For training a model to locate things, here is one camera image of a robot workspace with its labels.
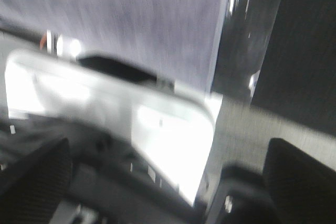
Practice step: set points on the dark grey towel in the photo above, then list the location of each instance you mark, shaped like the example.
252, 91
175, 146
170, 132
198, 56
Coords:
178, 39

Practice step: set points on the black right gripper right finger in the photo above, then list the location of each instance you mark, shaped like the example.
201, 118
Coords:
301, 188

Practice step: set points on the black felt table mat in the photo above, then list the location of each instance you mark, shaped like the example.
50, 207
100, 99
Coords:
294, 98

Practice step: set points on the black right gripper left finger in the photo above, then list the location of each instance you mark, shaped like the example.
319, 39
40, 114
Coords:
33, 187

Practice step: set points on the right clear tape strip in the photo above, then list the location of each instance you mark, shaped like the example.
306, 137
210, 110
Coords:
243, 44

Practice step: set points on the white plastic storage bin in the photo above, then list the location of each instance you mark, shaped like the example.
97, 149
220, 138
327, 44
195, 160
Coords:
173, 131

